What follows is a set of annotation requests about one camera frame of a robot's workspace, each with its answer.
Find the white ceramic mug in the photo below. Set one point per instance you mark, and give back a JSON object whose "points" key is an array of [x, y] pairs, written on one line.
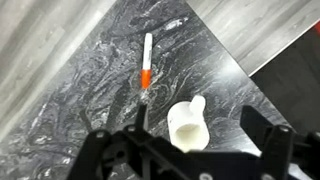
{"points": [[188, 126]]}

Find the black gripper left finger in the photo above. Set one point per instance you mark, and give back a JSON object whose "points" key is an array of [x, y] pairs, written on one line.
{"points": [[91, 153]]}

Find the white marker with orange cap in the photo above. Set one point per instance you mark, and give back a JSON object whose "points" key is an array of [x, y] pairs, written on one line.
{"points": [[146, 63]]}

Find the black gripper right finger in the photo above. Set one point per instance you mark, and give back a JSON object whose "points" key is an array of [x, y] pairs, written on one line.
{"points": [[278, 146]]}

